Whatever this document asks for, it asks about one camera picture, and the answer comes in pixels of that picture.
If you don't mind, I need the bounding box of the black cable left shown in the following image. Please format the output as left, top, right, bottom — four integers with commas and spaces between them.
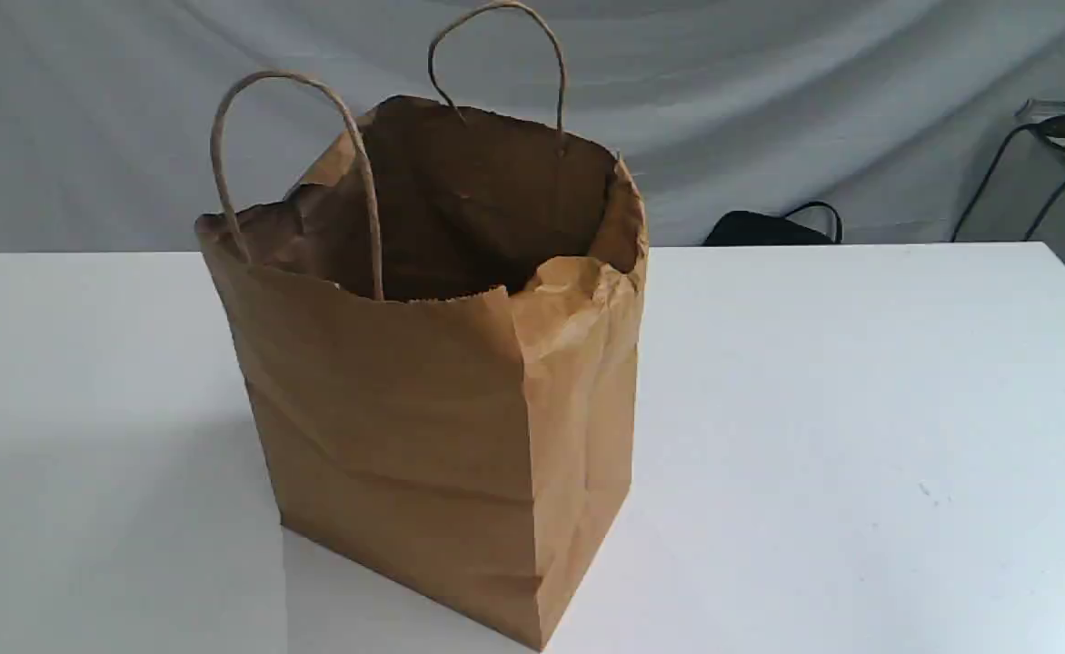
951, 111, 1065, 243

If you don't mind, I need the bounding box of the brown paper bag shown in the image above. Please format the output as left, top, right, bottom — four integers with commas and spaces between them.
195, 1, 650, 651

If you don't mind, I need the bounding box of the white backdrop cloth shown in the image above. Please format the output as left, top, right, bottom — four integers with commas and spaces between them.
0, 1, 1065, 252

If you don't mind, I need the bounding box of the black object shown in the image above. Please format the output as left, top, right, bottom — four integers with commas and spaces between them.
702, 202, 843, 247

